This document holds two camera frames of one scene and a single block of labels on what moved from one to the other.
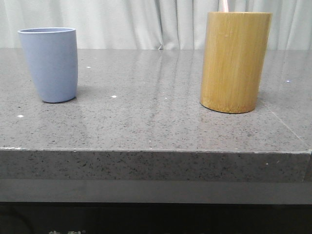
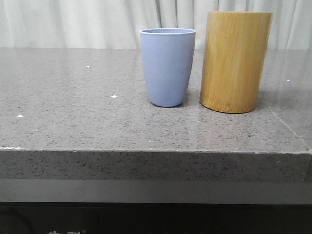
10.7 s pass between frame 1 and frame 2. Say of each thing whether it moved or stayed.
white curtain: stayed
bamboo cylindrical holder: stayed
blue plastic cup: moved
